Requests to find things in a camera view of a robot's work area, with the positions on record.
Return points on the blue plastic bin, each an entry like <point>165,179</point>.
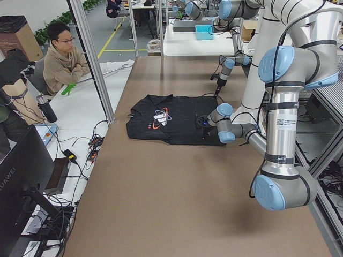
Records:
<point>204,32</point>

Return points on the black Huawei monitor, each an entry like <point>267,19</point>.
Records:
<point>25,173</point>

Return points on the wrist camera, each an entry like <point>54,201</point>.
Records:
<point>213,76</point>
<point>201,121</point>

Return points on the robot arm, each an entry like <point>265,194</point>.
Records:
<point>239,57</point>
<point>296,49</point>

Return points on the green toy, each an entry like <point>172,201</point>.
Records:
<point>68,89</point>

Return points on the black power adapter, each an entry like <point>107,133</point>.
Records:
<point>70,155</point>

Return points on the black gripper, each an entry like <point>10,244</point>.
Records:
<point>206,129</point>
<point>220,82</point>

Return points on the black water bottle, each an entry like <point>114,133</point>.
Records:
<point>46,109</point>

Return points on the black printed t-shirt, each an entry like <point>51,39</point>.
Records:
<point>171,119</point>

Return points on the aluminium frame post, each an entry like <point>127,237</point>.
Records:
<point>84,34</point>

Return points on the brown cardboard box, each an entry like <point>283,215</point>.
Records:
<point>16,33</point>

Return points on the seated person beige hoodie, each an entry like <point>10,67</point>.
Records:
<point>64,63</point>

